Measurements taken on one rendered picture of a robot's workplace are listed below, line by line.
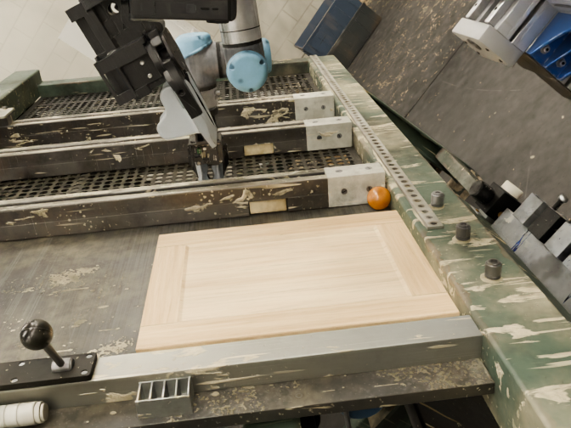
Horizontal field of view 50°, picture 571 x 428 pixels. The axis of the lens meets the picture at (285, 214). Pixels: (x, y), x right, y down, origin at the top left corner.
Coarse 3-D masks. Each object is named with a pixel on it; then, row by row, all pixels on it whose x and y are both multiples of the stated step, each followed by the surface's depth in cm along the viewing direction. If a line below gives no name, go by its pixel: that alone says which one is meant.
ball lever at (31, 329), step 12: (24, 324) 73; (36, 324) 73; (48, 324) 74; (24, 336) 72; (36, 336) 72; (48, 336) 73; (36, 348) 73; (48, 348) 77; (60, 360) 80; (72, 360) 82
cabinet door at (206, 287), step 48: (192, 240) 120; (240, 240) 119; (288, 240) 118; (336, 240) 116; (384, 240) 114; (192, 288) 105; (240, 288) 103; (288, 288) 102; (336, 288) 101; (384, 288) 100; (432, 288) 99; (144, 336) 92; (192, 336) 92; (240, 336) 91
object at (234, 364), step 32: (448, 320) 87; (160, 352) 85; (192, 352) 85; (224, 352) 84; (256, 352) 84; (288, 352) 83; (320, 352) 83; (352, 352) 83; (384, 352) 83; (416, 352) 84; (448, 352) 84; (480, 352) 85; (64, 384) 81; (96, 384) 81; (128, 384) 82; (192, 384) 83; (224, 384) 83; (256, 384) 84
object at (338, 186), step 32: (96, 192) 132; (128, 192) 132; (160, 192) 130; (192, 192) 129; (224, 192) 130; (256, 192) 130; (288, 192) 131; (320, 192) 132; (352, 192) 132; (0, 224) 128; (32, 224) 129; (64, 224) 129; (96, 224) 130; (128, 224) 131; (160, 224) 131
